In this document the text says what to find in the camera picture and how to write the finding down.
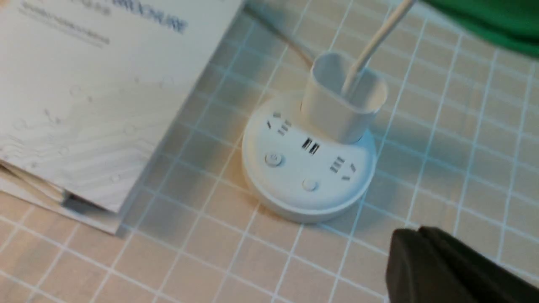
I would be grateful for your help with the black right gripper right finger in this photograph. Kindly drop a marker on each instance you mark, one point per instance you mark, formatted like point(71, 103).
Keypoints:
point(484, 279)

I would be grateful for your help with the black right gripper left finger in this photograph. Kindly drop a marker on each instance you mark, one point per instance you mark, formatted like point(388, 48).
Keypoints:
point(416, 273)

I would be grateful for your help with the white desk lamp with sockets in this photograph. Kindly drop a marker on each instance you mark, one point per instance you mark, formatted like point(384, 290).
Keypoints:
point(308, 155)

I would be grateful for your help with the beige checkered tablecloth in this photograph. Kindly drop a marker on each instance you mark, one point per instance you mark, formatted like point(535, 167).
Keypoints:
point(458, 148)

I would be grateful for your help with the green backdrop cloth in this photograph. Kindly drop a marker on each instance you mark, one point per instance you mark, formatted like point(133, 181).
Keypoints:
point(508, 24)

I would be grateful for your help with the bottom white magazine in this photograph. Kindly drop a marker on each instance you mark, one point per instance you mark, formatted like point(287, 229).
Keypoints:
point(90, 214)

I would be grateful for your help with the white Nanoradar product brochure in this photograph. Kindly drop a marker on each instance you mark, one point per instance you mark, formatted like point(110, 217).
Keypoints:
point(89, 88)

